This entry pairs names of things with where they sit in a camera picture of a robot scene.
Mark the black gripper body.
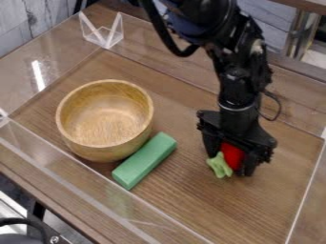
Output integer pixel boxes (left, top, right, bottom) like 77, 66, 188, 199
196, 110, 278, 153

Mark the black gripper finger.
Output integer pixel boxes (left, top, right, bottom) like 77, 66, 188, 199
202, 130, 223, 158
235, 147, 272, 176

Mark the red plush strawberry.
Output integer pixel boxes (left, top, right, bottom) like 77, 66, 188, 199
206, 142, 244, 179

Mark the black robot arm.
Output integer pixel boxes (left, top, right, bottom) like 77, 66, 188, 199
162, 0, 276, 176

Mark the green rectangular block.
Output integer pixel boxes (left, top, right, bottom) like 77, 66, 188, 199
112, 132, 176, 191

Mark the wooden bowl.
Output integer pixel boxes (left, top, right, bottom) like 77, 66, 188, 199
55, 79, 154, 163

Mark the clear acrylic corner bracket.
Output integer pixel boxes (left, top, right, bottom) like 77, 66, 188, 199
77, 11, 123, 50

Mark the black cable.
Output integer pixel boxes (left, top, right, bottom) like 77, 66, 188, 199
138, 0, 202, 59

